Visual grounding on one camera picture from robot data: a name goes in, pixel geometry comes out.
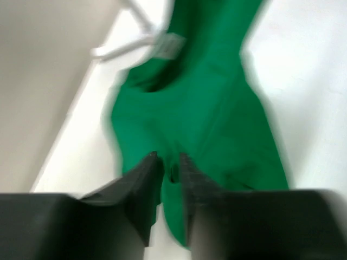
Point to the green t-shirt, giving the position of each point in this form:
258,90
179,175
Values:
199,103

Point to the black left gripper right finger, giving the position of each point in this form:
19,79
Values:
291,224

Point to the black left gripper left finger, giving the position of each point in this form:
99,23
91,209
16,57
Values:
113,222

